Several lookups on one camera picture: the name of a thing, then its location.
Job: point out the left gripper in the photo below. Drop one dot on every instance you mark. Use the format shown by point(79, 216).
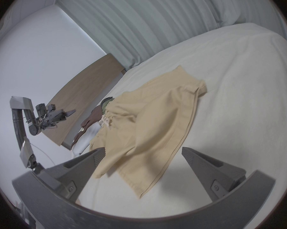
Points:
point(56, 117)

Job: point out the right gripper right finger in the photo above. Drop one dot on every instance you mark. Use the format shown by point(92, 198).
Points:
point(212, 175)

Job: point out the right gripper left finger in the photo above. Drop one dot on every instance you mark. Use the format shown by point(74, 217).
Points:
point(79, 175)

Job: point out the tan shorts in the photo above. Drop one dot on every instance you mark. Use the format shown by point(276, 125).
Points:
point(145, 116)

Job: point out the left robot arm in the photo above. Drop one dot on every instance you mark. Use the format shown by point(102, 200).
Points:
point(19, 125)

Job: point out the bed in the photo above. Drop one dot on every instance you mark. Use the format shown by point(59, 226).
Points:
point(229, 92)

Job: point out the brown garment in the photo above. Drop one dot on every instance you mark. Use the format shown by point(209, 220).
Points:
point(93, 118)

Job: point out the white garment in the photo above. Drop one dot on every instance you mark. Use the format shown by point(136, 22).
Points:
point(88, 137)

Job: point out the green garment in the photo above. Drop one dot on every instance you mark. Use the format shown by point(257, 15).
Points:
point(107, 103)

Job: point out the grey-green curtain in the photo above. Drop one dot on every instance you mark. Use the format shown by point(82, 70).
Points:
point(134, 20)

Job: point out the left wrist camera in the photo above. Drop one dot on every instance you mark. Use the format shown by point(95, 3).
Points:
point(51, 107)

